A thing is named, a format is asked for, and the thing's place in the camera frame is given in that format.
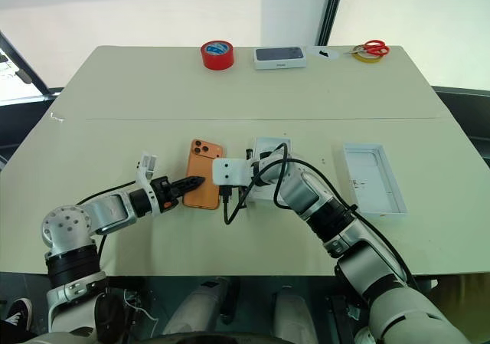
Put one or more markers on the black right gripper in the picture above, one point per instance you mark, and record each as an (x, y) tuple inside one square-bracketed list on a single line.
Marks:
[(226, 191)]

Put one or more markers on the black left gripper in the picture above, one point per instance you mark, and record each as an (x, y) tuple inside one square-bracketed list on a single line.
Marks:
[(162, 192)]

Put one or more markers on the orange smartphone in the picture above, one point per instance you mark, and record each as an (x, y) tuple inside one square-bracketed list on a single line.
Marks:
[(201, 156)]

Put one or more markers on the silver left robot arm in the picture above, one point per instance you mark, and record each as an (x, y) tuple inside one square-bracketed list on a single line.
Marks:
[(103, 210)]

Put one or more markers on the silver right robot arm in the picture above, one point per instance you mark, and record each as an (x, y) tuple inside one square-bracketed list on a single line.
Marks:
[(306, 191)]

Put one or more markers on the white phone box base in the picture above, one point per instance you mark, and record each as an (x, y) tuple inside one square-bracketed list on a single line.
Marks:
[(268, 145)]

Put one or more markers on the printed closed phone box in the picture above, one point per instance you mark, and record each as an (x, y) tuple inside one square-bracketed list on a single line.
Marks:
[(279, 57)]

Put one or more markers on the white phone box lid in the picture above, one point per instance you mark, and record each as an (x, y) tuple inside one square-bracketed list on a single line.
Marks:
[(373, 179)]

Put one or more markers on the white robot leg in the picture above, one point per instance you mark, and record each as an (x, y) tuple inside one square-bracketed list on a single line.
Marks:
[(195, 309), (293, 313)]

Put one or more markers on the red tape roll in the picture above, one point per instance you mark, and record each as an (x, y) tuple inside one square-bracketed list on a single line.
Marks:
[(217, 58)]

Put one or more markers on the small white tape scrap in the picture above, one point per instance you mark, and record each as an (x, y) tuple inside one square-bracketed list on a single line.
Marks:
[(56, 117)]

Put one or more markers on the small black clip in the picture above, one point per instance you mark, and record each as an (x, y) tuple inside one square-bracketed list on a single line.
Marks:
[(323, 53)]

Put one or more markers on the yellow tape roll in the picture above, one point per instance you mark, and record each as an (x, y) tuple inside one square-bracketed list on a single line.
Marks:
[(369, 58)]

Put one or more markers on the black and white shoe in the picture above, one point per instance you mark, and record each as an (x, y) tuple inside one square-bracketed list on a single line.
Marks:
[(17, 313)]

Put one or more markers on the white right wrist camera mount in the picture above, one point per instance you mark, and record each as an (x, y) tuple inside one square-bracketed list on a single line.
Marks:
[(229, 171)]

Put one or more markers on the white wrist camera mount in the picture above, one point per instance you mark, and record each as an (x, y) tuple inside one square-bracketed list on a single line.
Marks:
[(146, 168), (229, 171)]

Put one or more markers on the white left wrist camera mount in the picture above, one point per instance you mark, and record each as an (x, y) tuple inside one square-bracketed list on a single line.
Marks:
[(146, 168)]

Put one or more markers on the dark slanted window frame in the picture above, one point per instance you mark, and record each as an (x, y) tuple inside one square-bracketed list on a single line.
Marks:
[(23, 66)]

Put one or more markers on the dark window post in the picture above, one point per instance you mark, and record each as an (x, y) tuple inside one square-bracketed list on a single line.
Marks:
[(330, 10)]

